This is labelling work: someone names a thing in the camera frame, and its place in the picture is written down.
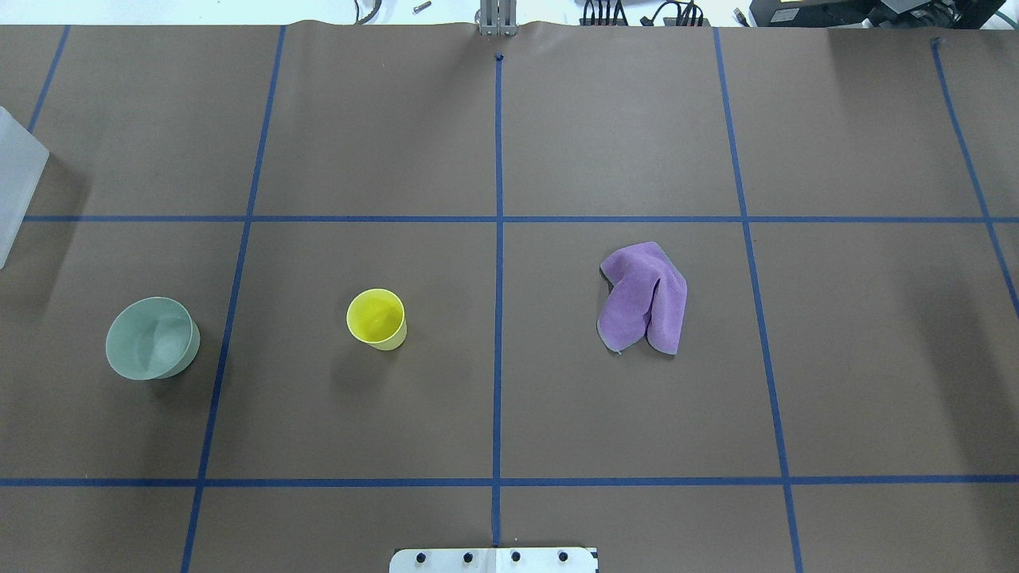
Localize translucent plastic storage box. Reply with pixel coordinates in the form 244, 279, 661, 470
1, 107, 50, 266

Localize purple microfiber cloth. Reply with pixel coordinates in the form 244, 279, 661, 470
597, 242, 689, 356

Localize green plastic bowl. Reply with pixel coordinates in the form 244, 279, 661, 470
105, 297, 201, 381

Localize aluminium frame post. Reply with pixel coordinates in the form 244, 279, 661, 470
476, 0, 519, 37

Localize yellow plastic cup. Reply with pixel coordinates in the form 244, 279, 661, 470
346, 289, 408, 351

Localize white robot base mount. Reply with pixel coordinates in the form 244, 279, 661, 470
388, 546, 599, 572

